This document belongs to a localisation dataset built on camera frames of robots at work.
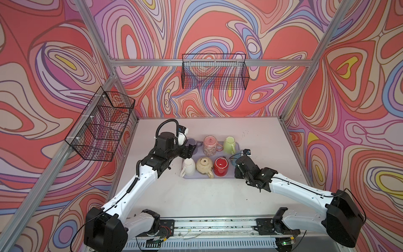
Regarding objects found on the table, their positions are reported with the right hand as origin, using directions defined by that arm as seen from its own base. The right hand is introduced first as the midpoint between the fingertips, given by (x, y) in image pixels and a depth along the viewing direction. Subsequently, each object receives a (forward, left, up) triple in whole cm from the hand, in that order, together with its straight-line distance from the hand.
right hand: (239, 171), depth 85 cm
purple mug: (+20, +26, +2) cm, 32 cm away
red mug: (+2, +10, +2) cm, 11 cm away
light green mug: (+16, +4, +2) cm, 16 cm away
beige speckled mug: (+3, +19, +1) cm, 20 cm away
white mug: (+2, +28, +3) cm, 28 cm away
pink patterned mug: (+15, +15, +4) cm, 21 cm away
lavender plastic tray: (+7, +15, +1) cm, 16 cm away
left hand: (+9, +25, +16) cm, 31 cm away
